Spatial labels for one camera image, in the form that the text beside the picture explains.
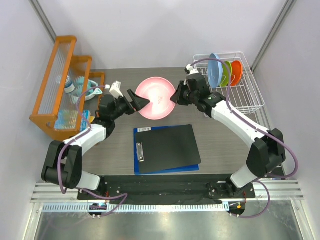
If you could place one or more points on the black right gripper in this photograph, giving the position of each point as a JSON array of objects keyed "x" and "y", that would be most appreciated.
[{"x": 175, "y": 97}]

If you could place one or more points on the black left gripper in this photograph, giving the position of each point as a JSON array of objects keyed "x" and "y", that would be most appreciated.
[{"x": 137, "y": 102}]

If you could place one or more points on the pink plate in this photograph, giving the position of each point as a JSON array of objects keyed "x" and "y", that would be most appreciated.
[{"x": 158, "y": 91}]

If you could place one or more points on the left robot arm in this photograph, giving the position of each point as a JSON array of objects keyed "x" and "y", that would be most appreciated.
[{"x": 63, "y": 162}]

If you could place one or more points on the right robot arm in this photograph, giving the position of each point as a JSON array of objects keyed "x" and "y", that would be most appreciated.
[{"x": 266, "y": 150}]

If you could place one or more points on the orange wooden shelf rack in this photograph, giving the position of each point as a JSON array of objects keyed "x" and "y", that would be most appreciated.
[{"x": 53, "y": 111}]

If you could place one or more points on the white and teal bowl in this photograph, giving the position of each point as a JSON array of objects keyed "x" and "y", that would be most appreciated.
[{"x": 93, "y": 92}]

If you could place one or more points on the blue plate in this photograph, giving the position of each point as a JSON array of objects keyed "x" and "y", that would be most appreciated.
[{"x": 214, "y": 71}]

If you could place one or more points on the black clipboard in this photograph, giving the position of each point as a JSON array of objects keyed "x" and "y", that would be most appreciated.
[{"x": 167, "y": 148}]

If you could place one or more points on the green plate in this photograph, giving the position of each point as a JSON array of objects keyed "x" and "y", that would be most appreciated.
[{"x": 226, "y": 71}]

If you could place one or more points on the teal scrub brush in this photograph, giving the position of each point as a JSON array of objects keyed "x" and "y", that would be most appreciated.
[{"x": 79, "y": 84}]

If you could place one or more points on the orange plate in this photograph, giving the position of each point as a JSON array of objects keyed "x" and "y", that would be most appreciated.
[{"x": 237, "y": 70}]

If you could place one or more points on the small white blue jar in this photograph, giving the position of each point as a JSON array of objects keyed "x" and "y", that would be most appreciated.
[{"x": 69, "y": 87}]

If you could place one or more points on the blue folder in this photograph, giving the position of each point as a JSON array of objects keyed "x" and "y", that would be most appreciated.
[{"x": 137, "y": 172}]

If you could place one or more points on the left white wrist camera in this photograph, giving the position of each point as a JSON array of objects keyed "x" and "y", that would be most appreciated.
[{"x": 114, "y": 89}]

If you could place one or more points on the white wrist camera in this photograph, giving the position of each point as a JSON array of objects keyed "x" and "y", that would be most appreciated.
[
  {"x": 191, "y": 72},
  {"x": 114, "y": 89}
]

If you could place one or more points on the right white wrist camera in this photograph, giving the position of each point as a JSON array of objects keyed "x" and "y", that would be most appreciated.
[{"x": 191, "y": 72}]

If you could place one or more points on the white wire dish rack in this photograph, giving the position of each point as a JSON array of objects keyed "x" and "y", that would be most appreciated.
[{"x": 245, "y": 96}]

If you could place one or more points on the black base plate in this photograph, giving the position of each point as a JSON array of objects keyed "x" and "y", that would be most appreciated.
[{"x": 177, "y": 189}]

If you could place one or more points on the aluminium frame rail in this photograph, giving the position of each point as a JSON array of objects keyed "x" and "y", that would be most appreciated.
[{"x": 53, "y": 200}]

